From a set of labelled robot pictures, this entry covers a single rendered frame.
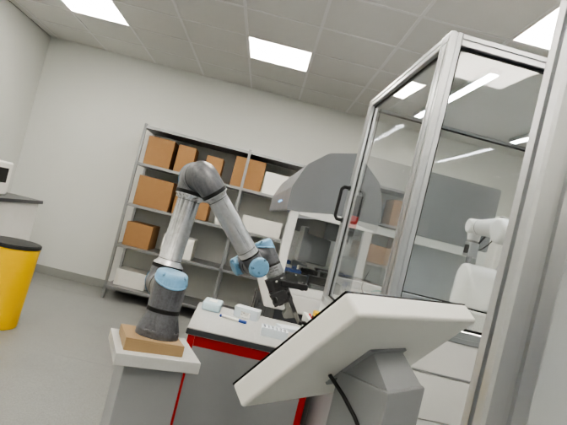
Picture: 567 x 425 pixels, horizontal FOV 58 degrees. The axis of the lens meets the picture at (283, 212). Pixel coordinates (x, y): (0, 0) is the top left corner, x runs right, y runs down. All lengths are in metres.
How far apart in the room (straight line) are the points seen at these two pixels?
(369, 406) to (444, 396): 0.72
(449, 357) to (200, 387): 1.09
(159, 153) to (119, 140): 0.75
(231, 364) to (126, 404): 0.59
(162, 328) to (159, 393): 0.21
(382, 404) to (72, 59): 6.30
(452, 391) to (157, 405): 0.96
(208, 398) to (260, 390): 1.36
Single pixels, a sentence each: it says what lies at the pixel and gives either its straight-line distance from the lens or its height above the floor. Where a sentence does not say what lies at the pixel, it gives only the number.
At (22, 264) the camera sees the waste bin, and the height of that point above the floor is 0.52.
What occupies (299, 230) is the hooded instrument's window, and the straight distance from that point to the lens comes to 2.92.
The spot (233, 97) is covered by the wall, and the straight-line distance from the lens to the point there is 6.44.
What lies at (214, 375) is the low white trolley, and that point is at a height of 0.58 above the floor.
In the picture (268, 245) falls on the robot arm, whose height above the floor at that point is 1.18.
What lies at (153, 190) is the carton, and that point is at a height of 1.28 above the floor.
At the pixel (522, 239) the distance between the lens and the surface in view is 0.48.
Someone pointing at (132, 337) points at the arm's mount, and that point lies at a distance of 1.78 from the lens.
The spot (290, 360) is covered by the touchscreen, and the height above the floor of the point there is 1.05.
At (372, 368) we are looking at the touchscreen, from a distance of 1.06.
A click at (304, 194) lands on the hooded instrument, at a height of 1.47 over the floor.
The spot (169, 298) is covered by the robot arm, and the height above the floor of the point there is 0.94.
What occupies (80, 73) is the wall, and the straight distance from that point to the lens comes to 6.86.
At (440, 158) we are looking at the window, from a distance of 1.68.
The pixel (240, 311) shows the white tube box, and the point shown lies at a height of 0.79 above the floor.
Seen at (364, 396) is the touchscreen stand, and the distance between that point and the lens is 1.06.
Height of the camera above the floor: 1.28
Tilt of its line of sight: 1 degrees up
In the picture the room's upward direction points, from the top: 14 degrees clockwise
